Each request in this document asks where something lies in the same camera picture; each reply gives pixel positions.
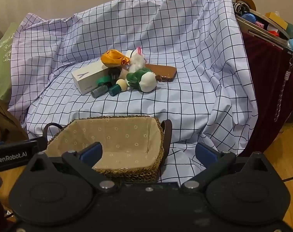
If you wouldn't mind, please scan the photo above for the white fluffy plush toy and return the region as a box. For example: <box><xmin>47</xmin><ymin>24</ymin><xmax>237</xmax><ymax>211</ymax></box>
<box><xmin>129</xmin><ymin>47</ymin><xmax>146</xmax><ymax>73</ymax></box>

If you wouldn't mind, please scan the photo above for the green embroidered pillow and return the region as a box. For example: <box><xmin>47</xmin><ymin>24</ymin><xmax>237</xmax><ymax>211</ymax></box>
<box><xmin>0</xmin><ymin>23</ymin><xmax>19</xmax><ymax>103</ymax></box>

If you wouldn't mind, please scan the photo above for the black makeup sponge brush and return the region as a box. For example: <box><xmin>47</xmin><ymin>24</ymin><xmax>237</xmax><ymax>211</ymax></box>
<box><xmin>108</xmin><ymin>67</ymin><xmax>121</xmax><ymax>81</ymax></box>

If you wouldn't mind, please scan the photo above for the green tape roll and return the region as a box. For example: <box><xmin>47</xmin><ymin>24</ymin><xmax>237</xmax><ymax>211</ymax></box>
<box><xmin>97</xmin><ymin>75</ymin><xmax>112</xmax><ymax>87</ymax></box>

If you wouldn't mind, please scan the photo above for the dark red velvet cloth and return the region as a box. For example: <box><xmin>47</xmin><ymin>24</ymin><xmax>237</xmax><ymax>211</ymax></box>
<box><xmin>240</xmin><ymin>33</ymin><xmax>293</xmax><ymax>157</ymax></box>

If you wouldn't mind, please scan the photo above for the brown leather wallet case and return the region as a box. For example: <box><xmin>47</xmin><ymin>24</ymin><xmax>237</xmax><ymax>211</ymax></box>
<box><xmin>146</xmin><ymin>64</ymin><xmax>177</xmax><ymax>82</ymax></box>

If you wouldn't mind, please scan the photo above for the white vivo phone box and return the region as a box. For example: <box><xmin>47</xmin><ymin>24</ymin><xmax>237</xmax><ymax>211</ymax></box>
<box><xmin>71</xmin><ymin>60</ymin><xmax>109</xmax><ymax>95</ymax></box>

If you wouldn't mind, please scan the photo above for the orange satin pouch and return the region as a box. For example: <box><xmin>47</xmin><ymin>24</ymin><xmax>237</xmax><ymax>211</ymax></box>
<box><xmin>100</xmin><ymin>49</ymin><xmax>130</xmax><ymax>68</ymax></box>

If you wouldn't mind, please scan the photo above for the teal handle cream sponge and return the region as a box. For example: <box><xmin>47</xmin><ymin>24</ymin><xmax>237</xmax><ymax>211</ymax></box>
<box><xmin>108</xmin><ymin>79</ymin><xmax>128</xmax><ymax>96</ymax></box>

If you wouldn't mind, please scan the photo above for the grey translucent bottle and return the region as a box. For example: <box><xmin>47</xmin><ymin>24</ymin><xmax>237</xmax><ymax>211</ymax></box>
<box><xmin>91</xmin><ymin>85</ymin><xmax>109</xmax><ymax>98</ymax></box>

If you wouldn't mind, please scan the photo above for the woven lined basket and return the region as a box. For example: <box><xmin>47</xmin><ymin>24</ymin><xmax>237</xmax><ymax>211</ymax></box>
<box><xmin>45</xmin><ymin>116</ymin><xmax>172</xmax><ymax>182</ymax></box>

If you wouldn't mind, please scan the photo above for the green white plush toy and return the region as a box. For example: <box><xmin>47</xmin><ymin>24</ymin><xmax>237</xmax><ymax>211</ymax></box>
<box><xmin>126</xmin><ymin>68</ymin><xmax>161</xmax><ymax>93</ymax></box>

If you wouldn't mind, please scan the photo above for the checkered lavender sheet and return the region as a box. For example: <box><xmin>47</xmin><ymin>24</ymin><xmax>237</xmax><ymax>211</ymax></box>
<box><xmin>9</xmin><ymin>0</ymin><xmax>258</xmax><ymax>183</ymax></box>

